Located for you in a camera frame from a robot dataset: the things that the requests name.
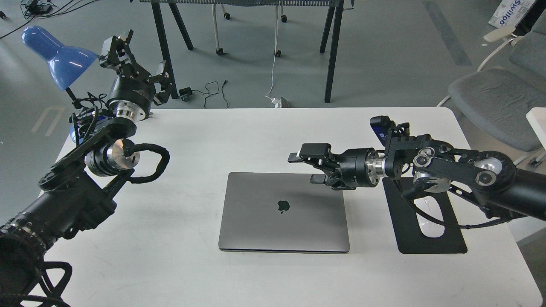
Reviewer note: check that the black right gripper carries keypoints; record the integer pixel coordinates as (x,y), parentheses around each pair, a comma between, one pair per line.
(356,167)

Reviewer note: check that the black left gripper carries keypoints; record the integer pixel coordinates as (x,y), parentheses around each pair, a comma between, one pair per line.
(132,93)

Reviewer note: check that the grey laptop computer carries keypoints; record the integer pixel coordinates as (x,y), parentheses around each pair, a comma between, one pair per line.
(282,212)

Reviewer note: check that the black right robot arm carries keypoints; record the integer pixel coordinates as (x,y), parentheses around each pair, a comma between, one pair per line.
(421,166)

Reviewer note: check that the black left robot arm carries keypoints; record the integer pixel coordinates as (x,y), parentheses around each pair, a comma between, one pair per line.
(78,190)

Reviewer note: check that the blue desk lamp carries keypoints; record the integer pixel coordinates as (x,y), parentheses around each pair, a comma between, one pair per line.
(66,63)

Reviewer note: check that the black mouse pad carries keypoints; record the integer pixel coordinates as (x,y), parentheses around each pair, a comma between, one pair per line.
(409,238)

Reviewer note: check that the white computer mouse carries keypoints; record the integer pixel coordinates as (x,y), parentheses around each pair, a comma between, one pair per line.
(430,206)

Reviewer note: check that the grey office chair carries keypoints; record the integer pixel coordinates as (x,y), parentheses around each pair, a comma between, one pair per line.
(497,101)

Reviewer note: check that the white cardboard box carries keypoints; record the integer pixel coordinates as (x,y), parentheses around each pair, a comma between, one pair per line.
(510,12)

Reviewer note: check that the black power adapter with cable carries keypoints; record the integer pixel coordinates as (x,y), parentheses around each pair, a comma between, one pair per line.
(187,92)

